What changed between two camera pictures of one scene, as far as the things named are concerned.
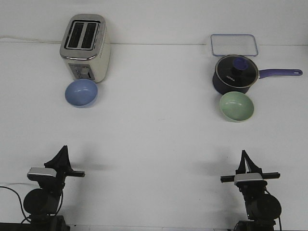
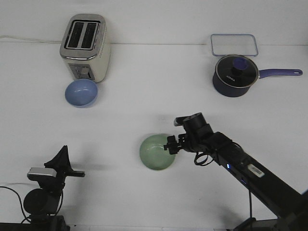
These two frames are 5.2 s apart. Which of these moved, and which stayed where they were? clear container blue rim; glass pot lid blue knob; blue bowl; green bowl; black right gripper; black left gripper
Moved: green bowl; black right gripper
Stayed: clear container blue rim; black left gripper; blue bowl; glass pot lid blue knob
